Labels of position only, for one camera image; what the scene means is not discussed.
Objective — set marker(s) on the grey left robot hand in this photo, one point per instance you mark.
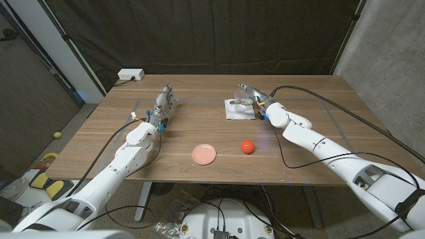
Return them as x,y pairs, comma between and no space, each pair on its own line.
161,108

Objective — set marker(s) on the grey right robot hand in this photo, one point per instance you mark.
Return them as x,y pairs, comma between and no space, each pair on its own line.
260,98

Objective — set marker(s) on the clear plastic measuring cup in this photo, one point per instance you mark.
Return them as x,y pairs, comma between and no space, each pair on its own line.
239,95

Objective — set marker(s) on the white paper napkin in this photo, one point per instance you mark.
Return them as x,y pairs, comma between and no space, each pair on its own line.
237,114

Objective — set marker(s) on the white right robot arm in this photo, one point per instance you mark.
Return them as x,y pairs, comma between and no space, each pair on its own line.
315,139

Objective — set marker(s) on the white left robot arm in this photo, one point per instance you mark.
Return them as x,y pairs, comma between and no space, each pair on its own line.
127,159

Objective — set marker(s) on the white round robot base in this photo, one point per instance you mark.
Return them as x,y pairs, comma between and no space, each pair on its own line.
229,215

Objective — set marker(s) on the orange-red ball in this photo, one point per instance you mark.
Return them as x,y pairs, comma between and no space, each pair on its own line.
247,147

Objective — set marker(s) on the pink round dish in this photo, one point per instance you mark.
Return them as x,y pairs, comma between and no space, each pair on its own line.
203,154

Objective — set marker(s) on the yellow-green tennis ball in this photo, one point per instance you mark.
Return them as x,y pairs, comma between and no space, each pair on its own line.
57,135

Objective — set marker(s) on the grey tape outline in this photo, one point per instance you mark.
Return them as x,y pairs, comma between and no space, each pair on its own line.
199,99

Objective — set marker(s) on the white power strip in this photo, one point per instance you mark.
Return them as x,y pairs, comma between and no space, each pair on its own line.
131,73

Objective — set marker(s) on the black backdrop curtain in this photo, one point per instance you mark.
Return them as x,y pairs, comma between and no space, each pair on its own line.
212,33

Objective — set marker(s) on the black ribbed round object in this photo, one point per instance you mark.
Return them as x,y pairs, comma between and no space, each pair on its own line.
162,189

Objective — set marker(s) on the white table leg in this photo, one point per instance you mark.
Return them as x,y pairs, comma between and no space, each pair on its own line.
143,200

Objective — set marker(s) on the clear plastic bag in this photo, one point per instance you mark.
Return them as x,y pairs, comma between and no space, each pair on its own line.
172,212

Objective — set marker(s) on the black backdrop stand pole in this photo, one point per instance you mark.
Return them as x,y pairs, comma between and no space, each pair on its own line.
66,38
355,16

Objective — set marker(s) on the grey table leg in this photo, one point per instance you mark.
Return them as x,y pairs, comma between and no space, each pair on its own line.
312,206

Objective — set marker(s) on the yellow arched floor item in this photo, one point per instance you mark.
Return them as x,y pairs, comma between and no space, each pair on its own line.
50,155

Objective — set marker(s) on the white pillar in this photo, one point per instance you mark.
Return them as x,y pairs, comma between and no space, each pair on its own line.
50,40

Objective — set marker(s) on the yellow and black floor item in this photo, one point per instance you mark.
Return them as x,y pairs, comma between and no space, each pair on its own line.
53,189

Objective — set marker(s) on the grey heatsink box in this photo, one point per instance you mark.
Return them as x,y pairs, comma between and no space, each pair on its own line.
221,235

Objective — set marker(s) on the white robot torso edge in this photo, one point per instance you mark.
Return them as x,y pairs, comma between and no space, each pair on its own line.
66,235

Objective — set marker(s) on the grey sneaker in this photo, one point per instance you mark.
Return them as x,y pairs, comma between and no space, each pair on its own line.
13,189

